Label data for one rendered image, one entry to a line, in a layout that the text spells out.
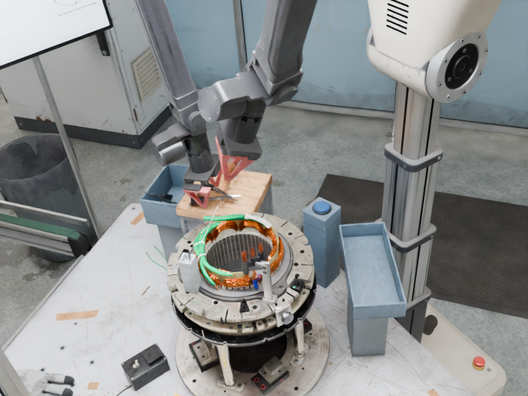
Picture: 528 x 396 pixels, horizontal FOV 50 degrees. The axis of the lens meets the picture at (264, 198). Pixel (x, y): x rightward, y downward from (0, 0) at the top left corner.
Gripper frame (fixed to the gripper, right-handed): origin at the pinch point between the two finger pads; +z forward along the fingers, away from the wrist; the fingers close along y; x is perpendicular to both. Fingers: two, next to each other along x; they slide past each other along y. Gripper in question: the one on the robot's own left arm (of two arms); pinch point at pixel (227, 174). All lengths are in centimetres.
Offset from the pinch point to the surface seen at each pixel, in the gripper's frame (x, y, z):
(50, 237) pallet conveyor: -29, -60, 79
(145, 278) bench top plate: -3, -28, 63
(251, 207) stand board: 16.4, -18.2, 24.3
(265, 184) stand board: 21.9, -26.3, 22.9
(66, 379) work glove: -24, 1, 67
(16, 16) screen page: -43, -97, 20
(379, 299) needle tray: 35.8, 15.8, 18.6
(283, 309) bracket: 13.2, 17.0, 19.7
